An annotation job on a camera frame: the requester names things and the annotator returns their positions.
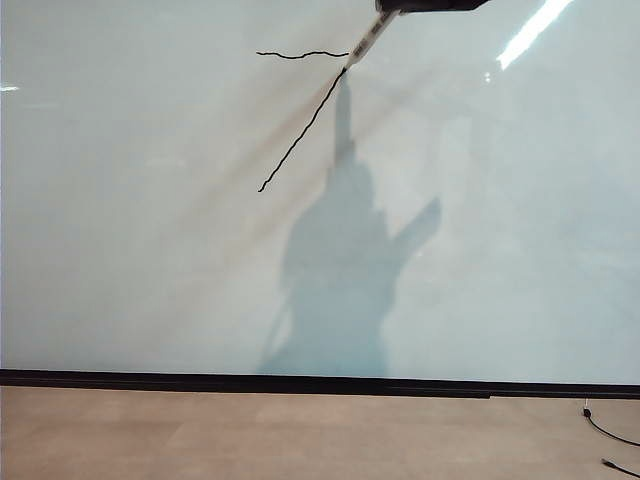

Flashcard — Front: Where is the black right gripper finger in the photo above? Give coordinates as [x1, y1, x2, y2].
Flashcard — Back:
[374, 0, 495, 16]

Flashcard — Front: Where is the white whiteboard marker pen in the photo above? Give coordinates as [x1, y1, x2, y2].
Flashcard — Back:
[341, 10, 399, 72]

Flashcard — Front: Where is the black whiteboard pen tray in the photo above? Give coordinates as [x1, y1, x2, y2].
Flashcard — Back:
[124, 383, 492, 401]

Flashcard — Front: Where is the white whiteboard with black frame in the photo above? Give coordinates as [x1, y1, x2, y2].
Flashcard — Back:
[0, 0, 640, 400]

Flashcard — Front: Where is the black cable with plug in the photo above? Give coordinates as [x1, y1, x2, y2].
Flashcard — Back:
[581, 398, 640, 448]

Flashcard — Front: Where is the thin black cable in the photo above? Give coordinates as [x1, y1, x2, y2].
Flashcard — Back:
[601, 457, 640, 480]

